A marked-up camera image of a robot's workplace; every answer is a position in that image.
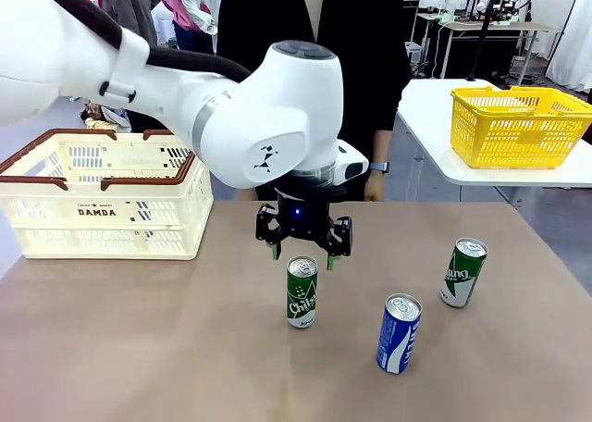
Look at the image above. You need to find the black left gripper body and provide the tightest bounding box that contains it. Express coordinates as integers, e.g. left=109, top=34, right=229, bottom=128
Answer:
left=271, top=183, right=347, bottom=243

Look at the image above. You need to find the green Chilsung drink can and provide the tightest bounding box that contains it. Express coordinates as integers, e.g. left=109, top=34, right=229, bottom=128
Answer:
left=286, top=254, right=319, bottom=329

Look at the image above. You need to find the blue drink can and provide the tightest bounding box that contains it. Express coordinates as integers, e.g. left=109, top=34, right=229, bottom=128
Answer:
left=375, top=292, right=423, bottom=376

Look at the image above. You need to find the green can with white star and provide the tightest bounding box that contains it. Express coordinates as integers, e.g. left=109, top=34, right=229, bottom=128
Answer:
left=438, top=237, right=489, bottom=309

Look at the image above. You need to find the person's left forearm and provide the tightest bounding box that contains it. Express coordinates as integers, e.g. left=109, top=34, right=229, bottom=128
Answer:
left=372, top=129, right=394, bottom=164

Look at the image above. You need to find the cream basket with brown rim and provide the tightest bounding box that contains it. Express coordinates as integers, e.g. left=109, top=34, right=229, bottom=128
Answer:
left=0, top=128, right=215, bottom=261

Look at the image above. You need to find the yellow plastic basket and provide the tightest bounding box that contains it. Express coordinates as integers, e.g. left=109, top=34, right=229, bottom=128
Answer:
left=450, top=85, right=592, bottom=170

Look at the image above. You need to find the person's left hand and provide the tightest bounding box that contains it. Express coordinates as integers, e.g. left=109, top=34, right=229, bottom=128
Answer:
left=364, top=170, right=388, bottom=204

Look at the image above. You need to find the white side table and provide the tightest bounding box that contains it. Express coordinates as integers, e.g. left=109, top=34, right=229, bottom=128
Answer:
left=396, top=78, right=592, bottom=187

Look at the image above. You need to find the person's black-clothed torso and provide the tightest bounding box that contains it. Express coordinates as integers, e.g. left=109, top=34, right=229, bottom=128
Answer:
left=216, top=0, right=425, bottom=204

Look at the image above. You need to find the pile of clothes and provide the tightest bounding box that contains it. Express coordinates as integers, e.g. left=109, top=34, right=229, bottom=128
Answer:
left=80, top=98, right=133, bottom=134

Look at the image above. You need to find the mannequin in white shirt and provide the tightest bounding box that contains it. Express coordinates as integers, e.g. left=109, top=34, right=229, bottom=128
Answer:
left=179, top=0, right=230, bottom=37

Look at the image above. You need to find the mannequin in pink shirt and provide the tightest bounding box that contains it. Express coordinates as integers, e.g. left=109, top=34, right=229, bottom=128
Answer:
left=159, top=0, right=218, bottom=54

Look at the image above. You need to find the black tripod pole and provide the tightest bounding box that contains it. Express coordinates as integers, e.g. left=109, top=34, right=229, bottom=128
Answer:
left=464, top=0, right=506, bottom=83

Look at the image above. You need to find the background table with equipment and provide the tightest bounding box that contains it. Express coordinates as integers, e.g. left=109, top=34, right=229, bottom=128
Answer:
left=409, top=12, right=561, bottom=79

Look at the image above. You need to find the mannequin in grey shirt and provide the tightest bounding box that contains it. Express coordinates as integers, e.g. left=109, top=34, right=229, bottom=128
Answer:
left=99, top=0, right=158, bottom=46

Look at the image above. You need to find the white curtain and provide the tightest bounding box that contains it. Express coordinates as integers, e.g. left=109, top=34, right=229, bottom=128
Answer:
left=545, top=0, right=592, bottom=93

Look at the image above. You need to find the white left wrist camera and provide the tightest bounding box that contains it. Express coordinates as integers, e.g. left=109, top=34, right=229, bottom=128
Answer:
left=332, top=139, right=370, bottom=187

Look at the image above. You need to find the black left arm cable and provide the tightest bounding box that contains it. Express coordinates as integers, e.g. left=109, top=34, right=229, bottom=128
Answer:
left=25, top=0, right=253, bottom=83

